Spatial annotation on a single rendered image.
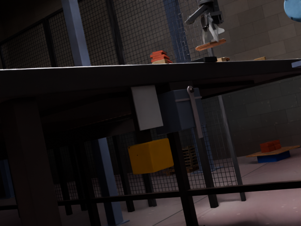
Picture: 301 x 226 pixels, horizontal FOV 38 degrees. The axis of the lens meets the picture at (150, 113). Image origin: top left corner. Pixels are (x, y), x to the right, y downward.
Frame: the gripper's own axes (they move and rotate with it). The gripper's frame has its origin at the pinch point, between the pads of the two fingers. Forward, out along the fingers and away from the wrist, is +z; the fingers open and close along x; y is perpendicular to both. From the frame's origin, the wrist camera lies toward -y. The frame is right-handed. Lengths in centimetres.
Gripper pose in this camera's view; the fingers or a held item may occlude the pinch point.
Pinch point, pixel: (210, 44)
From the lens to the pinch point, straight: 201.7
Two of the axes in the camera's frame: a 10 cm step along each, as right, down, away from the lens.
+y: 9.3, -1.9, 3.0
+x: -2.9, 1.0, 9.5
